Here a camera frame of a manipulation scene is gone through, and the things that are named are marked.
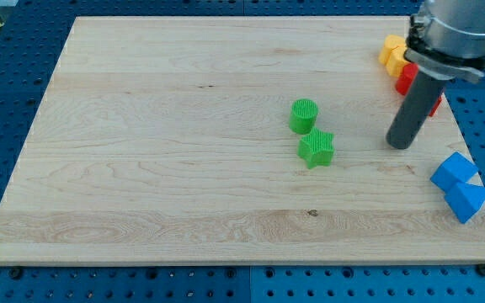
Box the green star block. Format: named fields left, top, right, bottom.
left=297, top=127, right=335, bottom=169

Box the green cylinder block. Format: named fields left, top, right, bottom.
left=289, top=98, right=319, bottom=135

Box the red block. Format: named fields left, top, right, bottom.
left=395, top=63, right=442, bottom=117

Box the blue cube block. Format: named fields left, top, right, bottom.
left=430, top=151, right=477, bottom=192

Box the wooden board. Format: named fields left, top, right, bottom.
left=0, top=17, right=485, bottom=267

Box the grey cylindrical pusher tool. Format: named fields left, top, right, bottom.
left=386, top=71, right=448, bottom=150

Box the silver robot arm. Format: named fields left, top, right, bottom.
left=386, top=0, right=485, bottom=150

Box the blue triangle block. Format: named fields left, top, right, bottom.
left=445, top=183, right=485, bottom=224

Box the yellow block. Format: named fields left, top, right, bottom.
left=378, top=35, right=409, bottom=77

